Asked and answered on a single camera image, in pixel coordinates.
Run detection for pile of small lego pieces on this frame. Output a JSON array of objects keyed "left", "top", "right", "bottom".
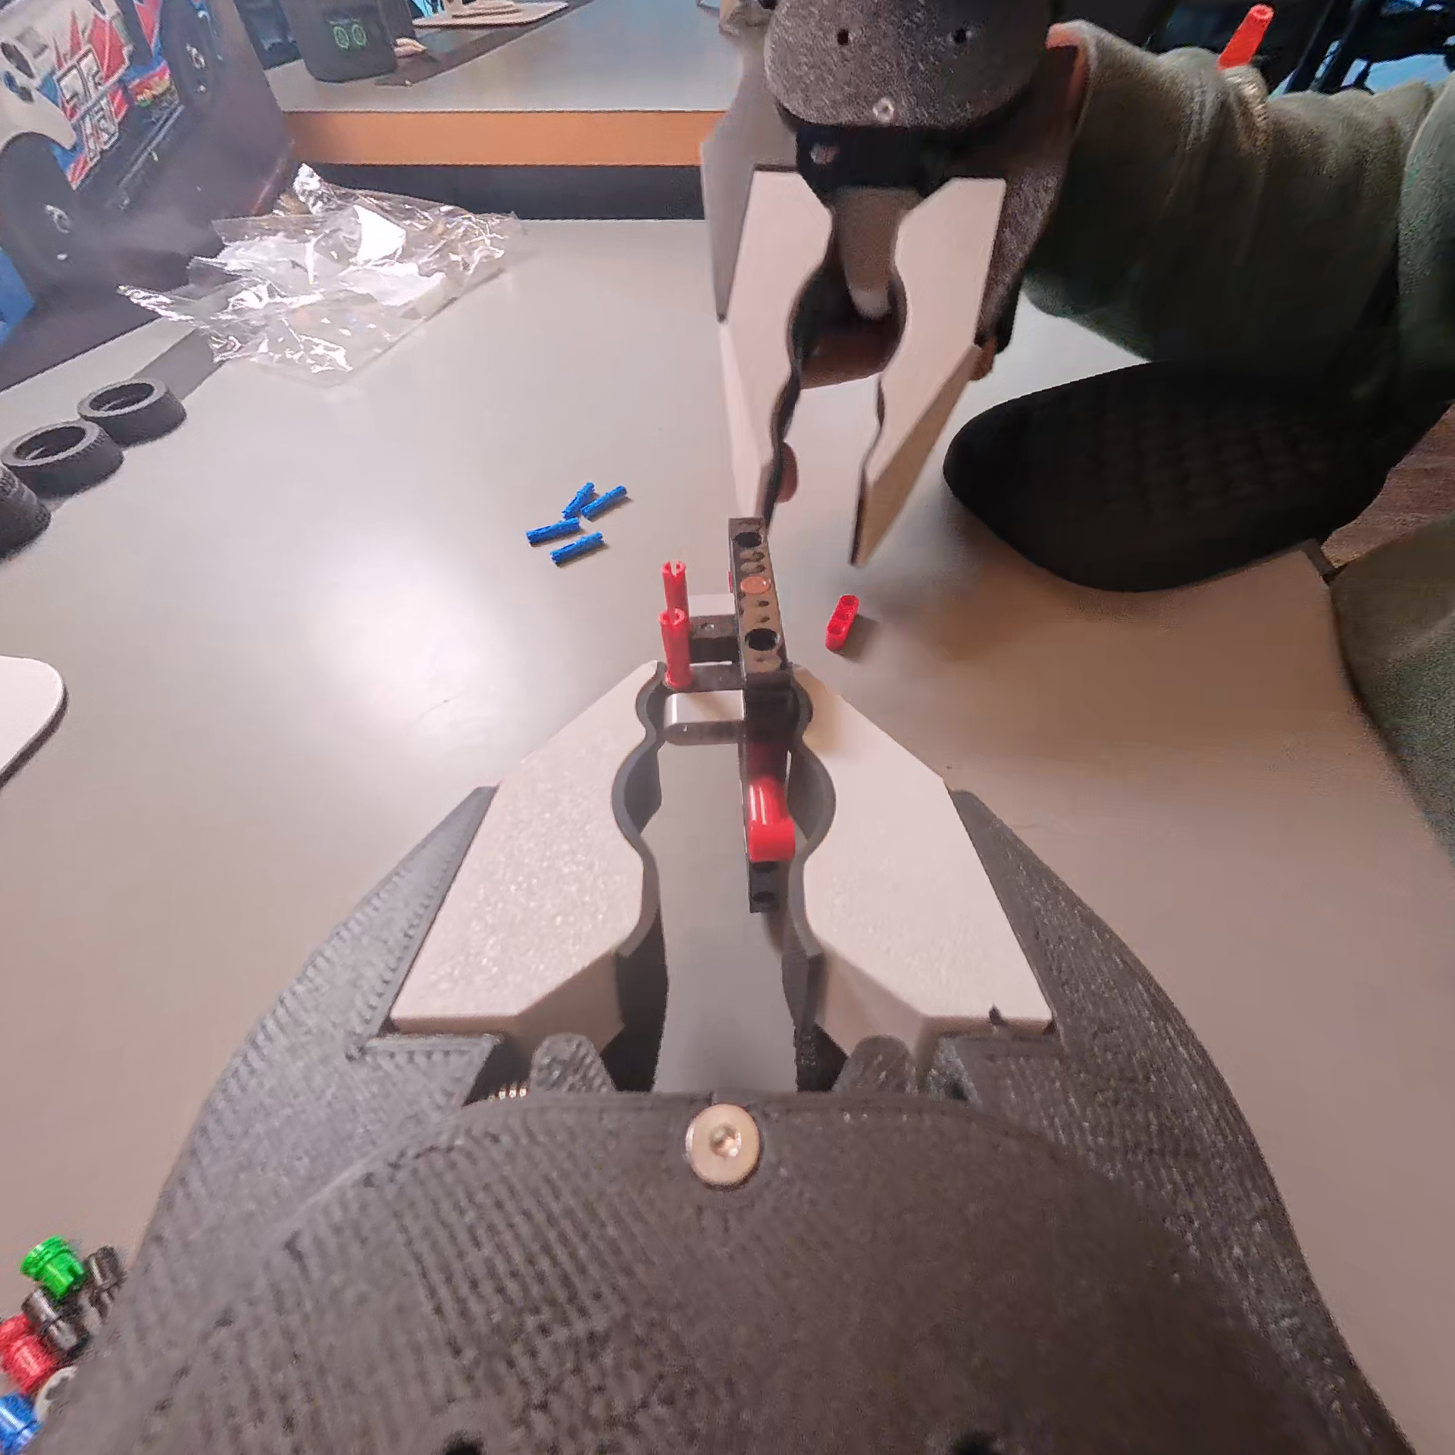
[{"left": 0, "top": 1238, "right": 125, "bottom": 1455}]

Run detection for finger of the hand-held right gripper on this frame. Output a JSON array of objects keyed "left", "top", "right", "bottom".
[
  {"left": 847, "top": 174, "right": 1012, "bottom": 569},
  {"left": 716, "top": 169, "right": 849, "bottom": 536}
]

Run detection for lego car set box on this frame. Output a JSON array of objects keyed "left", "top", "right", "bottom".
[{"left": 0, "top": 0, "right": 291, "bottom": 394}]

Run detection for black office chair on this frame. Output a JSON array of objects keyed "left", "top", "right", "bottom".
[{"left": 1273, "top": 0, "right": 1455, "bottom": 98}]

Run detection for white book stand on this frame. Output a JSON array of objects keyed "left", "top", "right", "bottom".
[{"left": 0, "top": 656, "right": 68, "bottom": 789}]

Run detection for empty clear plastic wrap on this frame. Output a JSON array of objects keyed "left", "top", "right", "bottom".
[{"left": 116, "top": 164, "right": 527, "bottom": 389}]

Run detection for black lego frame assembly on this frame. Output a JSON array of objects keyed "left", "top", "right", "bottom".
[{"left": 657, "top": 517, "right": 823, "bottom": 919}]

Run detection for person's right hand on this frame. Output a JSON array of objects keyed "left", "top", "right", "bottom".
[{"left": 778, "top": 290, "right": 908, "bottom": 508}]

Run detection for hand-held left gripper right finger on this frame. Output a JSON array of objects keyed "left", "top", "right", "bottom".
[{"left": 781, "top": 669, "right": 1055, "bottom": 1050}]

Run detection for person's right forearm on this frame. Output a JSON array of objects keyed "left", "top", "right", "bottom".
[{"left": 1017, "top": 18, "right": 1455, "bottom": 368}]

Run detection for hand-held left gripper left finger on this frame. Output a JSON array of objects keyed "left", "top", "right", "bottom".
[{"left": 390, "top": 662, "right": 671, "bottom": 1054}]

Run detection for light wooden stand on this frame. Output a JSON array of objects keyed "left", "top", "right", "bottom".
[{"left": 392, "top": 0, "right": 570, "bottom": 60}]

